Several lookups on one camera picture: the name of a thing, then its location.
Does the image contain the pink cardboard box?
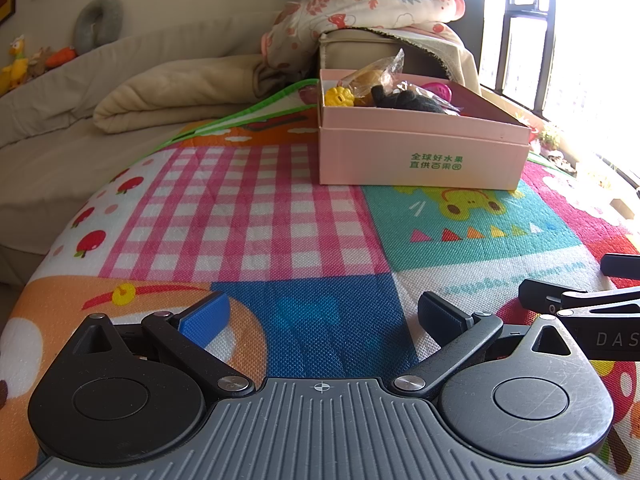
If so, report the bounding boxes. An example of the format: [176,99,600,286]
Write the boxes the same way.
[318,69,532,191]

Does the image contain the black window frame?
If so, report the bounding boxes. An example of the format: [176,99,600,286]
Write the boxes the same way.
[480,0,640,126]

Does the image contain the colourful play mat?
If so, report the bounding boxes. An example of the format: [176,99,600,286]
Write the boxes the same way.
[0,80,640,480]

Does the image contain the floral print blanket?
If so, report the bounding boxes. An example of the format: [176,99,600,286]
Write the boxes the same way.
[261,0,466,71]

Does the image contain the yellow plush toy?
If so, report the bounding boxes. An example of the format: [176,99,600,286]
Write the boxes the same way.
[0,35,30,96]

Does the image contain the beige sofa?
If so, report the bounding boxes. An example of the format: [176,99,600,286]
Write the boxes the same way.
[0,12,483,286]

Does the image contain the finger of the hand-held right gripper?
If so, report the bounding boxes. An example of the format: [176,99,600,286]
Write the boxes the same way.
[601,253,640,278]
[519,279,640,317]

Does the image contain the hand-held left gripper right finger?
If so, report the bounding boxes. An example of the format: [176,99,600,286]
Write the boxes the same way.
[392,290,576,401]

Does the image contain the folded beige blanket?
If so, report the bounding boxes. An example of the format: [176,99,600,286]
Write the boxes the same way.
[93,52,266,134]

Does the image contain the black plush toy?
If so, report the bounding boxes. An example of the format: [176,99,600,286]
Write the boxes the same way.
[371,85,451,114]

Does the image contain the orange plush toy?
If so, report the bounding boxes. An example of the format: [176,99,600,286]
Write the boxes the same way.
[45,46,78,68]

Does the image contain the pink toy strainer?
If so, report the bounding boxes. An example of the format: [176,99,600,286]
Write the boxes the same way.
[420,81,453,103]

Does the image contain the bread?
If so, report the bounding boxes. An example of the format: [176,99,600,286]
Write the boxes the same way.
[340,49,405,101]

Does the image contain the beige towel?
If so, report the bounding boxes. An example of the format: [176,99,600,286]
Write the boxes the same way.
[350,25,482,96]

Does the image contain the yellow toy corn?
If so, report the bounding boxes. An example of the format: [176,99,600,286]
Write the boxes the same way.
[324,86,356,108]

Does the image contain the brown plush toy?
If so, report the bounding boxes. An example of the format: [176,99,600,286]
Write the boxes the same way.
[25,47,53,81]

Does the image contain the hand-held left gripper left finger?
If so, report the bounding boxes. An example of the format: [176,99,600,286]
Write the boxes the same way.
[75,291,256,400]

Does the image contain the grey neck pillow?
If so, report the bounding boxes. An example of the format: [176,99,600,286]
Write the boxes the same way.
[74,0,125,56]

